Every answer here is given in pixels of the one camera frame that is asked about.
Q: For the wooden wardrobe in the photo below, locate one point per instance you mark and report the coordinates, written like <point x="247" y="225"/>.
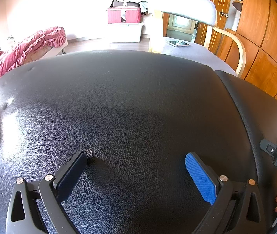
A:
<point x="270" y="41"/>

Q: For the grey armchair with wooden arms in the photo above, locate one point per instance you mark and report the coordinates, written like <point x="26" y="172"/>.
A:
<point x="192" y="9"/>

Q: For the black leather ottoman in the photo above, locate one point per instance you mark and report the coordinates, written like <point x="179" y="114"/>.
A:
<point x="128" y="102"/>

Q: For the red fabric storage box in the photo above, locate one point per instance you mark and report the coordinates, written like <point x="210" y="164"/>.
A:
<point x="123" y="15"/>

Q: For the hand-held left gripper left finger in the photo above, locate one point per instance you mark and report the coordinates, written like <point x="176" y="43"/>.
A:
<point x="70" y="175"/>

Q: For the wooden door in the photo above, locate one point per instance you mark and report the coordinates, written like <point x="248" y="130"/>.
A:
<point x="216" y="4"/>

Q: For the smartphone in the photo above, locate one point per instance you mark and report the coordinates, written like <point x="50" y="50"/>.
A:
<point x="178" y="43"/>

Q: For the grey garment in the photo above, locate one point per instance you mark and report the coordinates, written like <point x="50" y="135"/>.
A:
<point x="144" y="6"/>

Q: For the white plastic storage box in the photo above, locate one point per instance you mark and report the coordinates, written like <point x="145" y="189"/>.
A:
<point x="125" y="33"/>

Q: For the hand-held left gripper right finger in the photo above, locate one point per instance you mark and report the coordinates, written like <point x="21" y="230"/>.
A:
<point x="200" y="178"/>

